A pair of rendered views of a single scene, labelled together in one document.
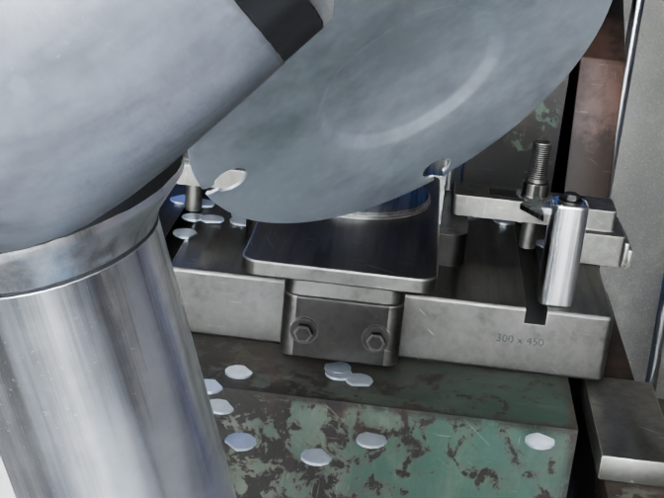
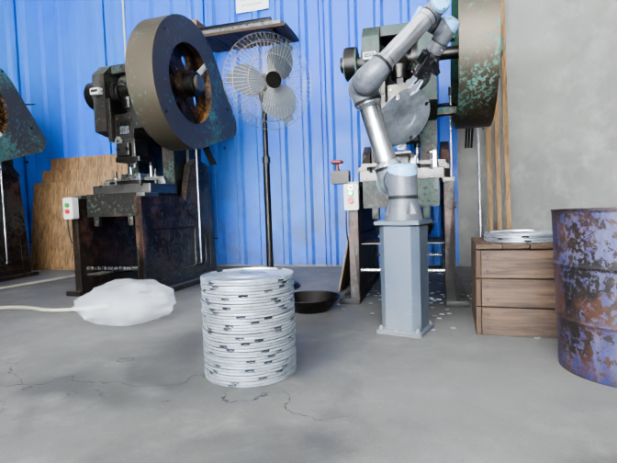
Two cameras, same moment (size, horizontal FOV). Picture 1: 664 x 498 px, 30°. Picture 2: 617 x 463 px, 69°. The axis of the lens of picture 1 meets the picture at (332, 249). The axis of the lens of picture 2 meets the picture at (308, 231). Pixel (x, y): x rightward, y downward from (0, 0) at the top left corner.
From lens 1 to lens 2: 1.64 m
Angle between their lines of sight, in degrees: 21
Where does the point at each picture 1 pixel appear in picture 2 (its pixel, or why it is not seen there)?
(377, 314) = not seen: hidden behind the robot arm
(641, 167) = (473, 207)
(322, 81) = (393, 116)
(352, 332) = not seen: hidden behind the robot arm
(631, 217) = (473, 220)
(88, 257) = (375, 103)
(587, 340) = (441, 171)
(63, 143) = (377, 75)
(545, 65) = (422, 118)
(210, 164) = not seen: hidden behind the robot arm
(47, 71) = (376, 70)
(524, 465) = (431, 185)
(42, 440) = (371, 121)
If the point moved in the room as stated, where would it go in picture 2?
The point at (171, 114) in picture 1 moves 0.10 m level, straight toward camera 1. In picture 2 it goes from (383, 73) to (386, 65)
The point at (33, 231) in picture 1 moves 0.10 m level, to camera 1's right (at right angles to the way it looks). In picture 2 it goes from (374, 85) to (400, 84)
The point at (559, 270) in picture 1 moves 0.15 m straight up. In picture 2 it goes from (434, 160) to (433, 131)
